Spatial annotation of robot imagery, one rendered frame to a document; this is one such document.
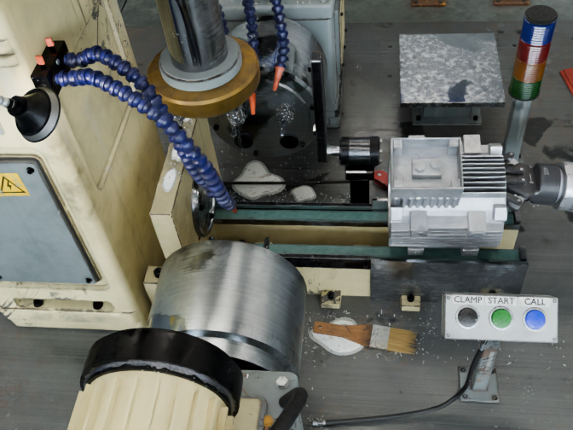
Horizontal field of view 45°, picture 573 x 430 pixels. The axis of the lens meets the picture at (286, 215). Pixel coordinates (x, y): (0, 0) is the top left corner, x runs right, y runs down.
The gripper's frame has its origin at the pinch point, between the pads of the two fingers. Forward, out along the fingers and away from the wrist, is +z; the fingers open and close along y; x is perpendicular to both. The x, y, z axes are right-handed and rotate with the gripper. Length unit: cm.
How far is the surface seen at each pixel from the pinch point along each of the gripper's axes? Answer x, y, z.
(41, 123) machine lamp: -33, 30, 57
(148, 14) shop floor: 123, -216, 116
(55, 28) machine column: -30, 8, 62
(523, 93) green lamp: 0.1, -25.3, -18.1
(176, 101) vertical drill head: -20, 10, 45
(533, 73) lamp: -5.0, -25.2, -18.3
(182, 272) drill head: -2, 29, 42
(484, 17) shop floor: 101, -207, -54
